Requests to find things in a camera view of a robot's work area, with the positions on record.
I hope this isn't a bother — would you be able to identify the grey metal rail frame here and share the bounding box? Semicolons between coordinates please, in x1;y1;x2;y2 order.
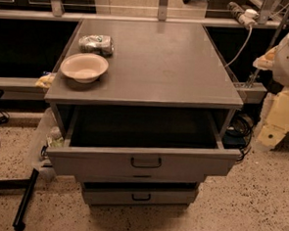
0;0;289;108

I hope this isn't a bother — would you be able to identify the clear plastic trash bag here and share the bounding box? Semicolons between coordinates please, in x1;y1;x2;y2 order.
26;108;64;180

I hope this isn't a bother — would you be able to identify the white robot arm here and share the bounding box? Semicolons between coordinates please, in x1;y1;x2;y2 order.
253;33;289;150

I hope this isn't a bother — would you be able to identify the grey top drawer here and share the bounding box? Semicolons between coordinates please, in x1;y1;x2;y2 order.
47;106;239;178

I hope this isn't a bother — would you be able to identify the grey metal drawer cabinet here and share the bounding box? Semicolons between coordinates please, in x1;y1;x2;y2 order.
37;14;249;215

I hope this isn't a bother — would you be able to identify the grey drawer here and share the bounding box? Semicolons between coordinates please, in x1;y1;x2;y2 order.
47;106;239;178
81;182;198;206
75;175;207;183

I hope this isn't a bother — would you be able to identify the white power strip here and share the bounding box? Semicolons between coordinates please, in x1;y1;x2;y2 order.
226;1;258;28

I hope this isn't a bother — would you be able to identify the black cable bundle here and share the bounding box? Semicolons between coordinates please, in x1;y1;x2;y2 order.
222;113;256;162

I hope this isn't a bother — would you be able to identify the crumpled silver snack bag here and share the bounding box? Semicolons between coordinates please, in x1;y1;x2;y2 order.
78;34;114;57

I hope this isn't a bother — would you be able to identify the black metal floor stand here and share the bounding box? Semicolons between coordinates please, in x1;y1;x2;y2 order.
0;169;39;231

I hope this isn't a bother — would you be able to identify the grey middle drawer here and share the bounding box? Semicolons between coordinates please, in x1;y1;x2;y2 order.
75;175;207;183

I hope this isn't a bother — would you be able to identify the white power cable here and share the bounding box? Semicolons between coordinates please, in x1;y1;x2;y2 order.
223;23;254;70

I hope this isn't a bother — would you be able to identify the white paper bowl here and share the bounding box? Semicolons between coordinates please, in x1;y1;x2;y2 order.
60;53;109;83

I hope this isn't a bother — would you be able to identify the grey bottom drawer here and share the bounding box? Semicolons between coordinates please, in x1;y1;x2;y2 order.
81;182;198;206

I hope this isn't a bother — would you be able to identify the yellow cloth on rail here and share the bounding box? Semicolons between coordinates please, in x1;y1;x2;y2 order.
35;72;56;89

